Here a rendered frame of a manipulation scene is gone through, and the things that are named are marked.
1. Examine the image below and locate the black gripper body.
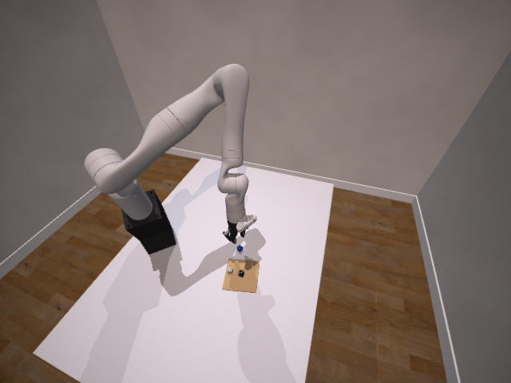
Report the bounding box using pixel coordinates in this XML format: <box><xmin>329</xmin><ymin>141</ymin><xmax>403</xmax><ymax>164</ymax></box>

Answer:
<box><xmin>228</xmin><ymin>221</ymin><xmax>237</xmax><ymax>233</ymax></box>

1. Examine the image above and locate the tan flat mat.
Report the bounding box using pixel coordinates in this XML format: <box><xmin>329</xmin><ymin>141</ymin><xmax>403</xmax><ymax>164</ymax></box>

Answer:
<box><xmin>222</xmin><ymin>259</ymin><xmax>259</xmax><ymax>293</ymax></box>

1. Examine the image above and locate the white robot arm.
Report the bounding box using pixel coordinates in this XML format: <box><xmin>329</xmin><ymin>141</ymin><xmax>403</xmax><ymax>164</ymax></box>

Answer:
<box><xmin>85</xmin><ymin>64</ymin><xmax>257</xmax><ymax>232</ymax></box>

